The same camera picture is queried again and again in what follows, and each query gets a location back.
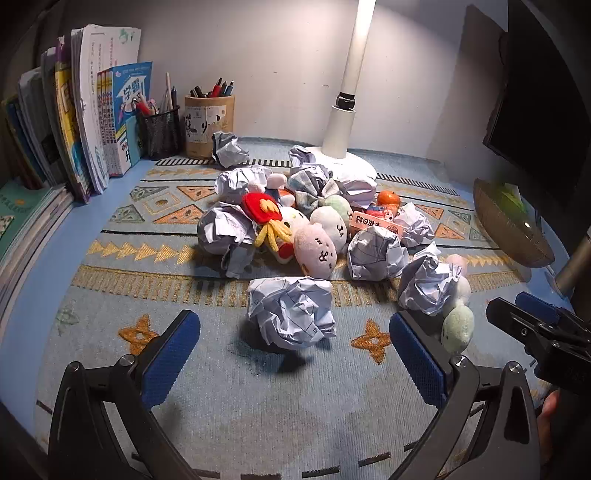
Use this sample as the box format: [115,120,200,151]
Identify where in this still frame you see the cream face plush toy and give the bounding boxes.
[309,206,348,254]

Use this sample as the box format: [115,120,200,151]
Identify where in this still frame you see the patterned woven table mat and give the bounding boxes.
[34,136,578,480]

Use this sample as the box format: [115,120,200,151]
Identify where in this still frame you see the bamboo pen holder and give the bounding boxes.
[185,93,235,160]

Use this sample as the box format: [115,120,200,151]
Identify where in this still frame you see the green tissue pack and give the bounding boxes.
[496,184,526,209]

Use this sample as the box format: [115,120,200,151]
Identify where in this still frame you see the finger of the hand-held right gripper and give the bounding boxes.
[516,292,591,340]
[486,298,555,356]

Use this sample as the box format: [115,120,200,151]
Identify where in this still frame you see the person's right hand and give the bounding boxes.
[539,390,561,462]

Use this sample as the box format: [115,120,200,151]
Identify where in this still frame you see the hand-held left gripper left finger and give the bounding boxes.
[48,309,201,480]

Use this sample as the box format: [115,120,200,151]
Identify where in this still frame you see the bunch of pens and pencils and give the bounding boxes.
[133,71,180,116]

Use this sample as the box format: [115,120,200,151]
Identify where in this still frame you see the three-ball dango plush toy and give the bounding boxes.
[441,254,476,356]

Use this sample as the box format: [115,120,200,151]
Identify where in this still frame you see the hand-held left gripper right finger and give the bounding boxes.
[389,310,541,480]

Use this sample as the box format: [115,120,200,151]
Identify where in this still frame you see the row of upright books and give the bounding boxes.
[2,25,153,204]

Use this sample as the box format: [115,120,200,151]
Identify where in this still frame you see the pink snack box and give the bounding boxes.
[348,210,407,241]

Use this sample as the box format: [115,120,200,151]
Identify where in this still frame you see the pale green face plush toy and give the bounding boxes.
[323,195,354,227]

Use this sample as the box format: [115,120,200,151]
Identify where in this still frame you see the grey plaid bow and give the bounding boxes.
[287,178,352,217]

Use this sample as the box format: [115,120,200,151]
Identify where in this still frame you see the black monitor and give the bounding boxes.
[482,0,591,208]

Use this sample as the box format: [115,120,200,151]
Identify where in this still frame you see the brown woven basket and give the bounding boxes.
[473,179,555,268]

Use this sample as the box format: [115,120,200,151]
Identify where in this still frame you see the pink face plush toy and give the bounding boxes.
[293,223,338,279]

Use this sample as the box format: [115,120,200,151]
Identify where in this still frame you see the pile of paper wads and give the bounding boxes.
[198,130,464,317]

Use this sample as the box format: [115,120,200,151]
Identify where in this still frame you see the lined paper ball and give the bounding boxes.
[247,276,338,349]

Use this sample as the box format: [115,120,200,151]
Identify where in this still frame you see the red fries plush toy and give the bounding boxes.
[242,191,309,264]

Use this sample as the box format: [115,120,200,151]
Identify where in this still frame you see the white blue plush toy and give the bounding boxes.
[265,173,296,206]

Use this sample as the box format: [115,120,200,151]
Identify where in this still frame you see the white desk lamp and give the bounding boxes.
[300,0,379,195]

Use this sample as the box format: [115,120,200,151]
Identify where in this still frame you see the bunch of dark pens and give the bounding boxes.
[189,79,234,99]

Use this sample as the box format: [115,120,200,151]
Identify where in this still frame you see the stack of flat books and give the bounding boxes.
[0,178,75,319]

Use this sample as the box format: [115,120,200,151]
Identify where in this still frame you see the black mesh pen holder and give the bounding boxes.
[135,105,182,161]

